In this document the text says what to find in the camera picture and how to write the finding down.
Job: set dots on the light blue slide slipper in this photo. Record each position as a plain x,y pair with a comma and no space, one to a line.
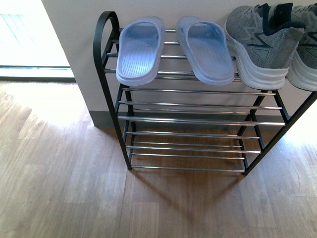
140,47

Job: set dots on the grey sneaker navy collar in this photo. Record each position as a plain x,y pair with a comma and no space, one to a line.
263,39

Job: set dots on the grey sneaker with laces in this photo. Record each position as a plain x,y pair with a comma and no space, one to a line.
303,70

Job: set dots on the black metal shoe rack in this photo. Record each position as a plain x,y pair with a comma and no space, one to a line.
179,123

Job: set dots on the black window frame left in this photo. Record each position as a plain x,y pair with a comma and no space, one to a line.
36,73

